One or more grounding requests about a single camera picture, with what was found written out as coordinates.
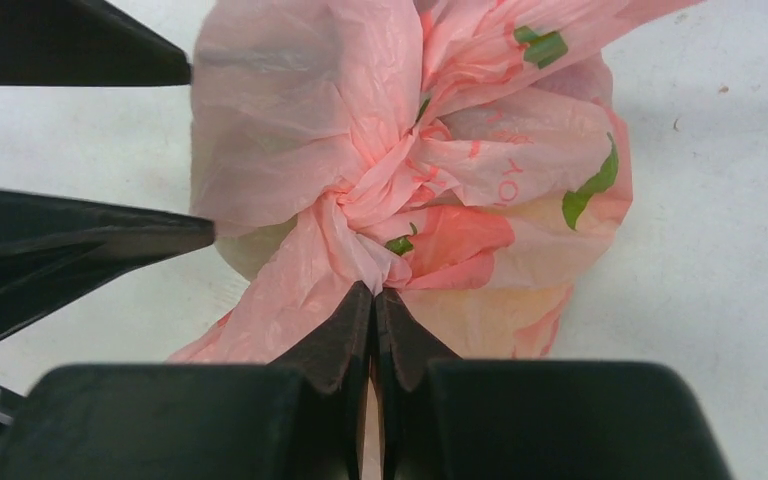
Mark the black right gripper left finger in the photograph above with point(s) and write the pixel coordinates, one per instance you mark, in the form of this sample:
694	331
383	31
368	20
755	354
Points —
297	417

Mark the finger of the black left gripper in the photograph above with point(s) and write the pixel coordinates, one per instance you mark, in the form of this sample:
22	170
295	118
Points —
63	43
55	250

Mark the pink plastic bag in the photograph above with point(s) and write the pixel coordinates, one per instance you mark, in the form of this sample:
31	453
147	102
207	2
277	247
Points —
463	153

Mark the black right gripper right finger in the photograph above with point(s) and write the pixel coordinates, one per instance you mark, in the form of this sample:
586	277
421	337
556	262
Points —
446	417

